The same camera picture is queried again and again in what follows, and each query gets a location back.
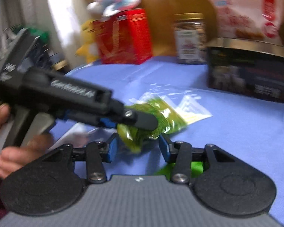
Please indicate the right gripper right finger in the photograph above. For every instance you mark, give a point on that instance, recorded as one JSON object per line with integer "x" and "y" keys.
{"x": 180, "y": 154}

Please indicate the green pea snack bag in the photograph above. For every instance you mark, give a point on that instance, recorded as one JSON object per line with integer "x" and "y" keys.
{"x": 172, "y": 118}

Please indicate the dark wool print box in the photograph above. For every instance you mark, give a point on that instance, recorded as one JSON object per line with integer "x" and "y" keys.
{"x": 248, "y": 67}

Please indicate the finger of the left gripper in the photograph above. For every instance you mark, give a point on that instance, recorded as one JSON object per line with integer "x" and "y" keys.
{"x": 107, "y": 123}
{"x": 140, "y": 120}

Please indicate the yellow duck plush toy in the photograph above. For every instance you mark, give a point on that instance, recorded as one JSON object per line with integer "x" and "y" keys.
{"x": 88, "y": 49}

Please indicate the pink twisted snack bag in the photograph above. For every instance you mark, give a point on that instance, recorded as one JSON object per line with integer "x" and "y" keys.
{"x": 250, "y": 19}

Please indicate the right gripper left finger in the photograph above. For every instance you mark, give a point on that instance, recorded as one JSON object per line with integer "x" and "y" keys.
{"x": 97, "y": 153}

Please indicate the blue patterned tablecloth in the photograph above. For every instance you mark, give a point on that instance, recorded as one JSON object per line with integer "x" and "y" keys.
{"x": 248, "y": 128}

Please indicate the left nut jar gold lid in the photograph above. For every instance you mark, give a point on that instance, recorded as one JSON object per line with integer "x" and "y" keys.
{"x": 190, "y": 38}

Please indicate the light green snack packet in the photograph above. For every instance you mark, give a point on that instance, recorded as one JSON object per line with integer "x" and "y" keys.
{"x": 196, "y": 170}

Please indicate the red gift box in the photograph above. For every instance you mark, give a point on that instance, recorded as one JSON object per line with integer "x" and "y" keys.
{"x": 124, "y": 38}

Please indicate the person's left hand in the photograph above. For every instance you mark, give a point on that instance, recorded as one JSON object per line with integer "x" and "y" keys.
{"x": 13, "y": 158}

